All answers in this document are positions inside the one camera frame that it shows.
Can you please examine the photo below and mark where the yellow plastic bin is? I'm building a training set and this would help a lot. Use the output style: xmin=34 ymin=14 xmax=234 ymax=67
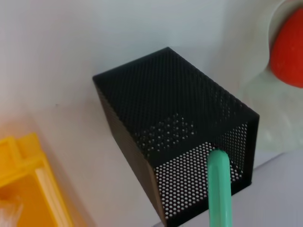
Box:
xmin=0 ymin=132 xmax=74 ymax=227

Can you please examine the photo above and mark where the red-orange toy orange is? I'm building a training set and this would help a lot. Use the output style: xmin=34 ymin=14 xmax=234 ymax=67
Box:
xmin=270 ymin=8 xmax=303 ymax=88

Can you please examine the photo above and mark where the green glass fruit plate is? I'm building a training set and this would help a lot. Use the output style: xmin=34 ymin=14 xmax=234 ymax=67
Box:
xmin=236 ymin=0 xmax=303 ymax=154

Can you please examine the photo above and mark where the mint green pen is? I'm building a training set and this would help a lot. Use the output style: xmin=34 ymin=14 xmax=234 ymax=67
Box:
xmin=207 ymin=150 xmax=235 ymax=227

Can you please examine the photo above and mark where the black mesh pen holder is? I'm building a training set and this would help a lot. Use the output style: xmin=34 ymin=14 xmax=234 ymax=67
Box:
xmin=92 ymin=46 xmax=260 ymax=227

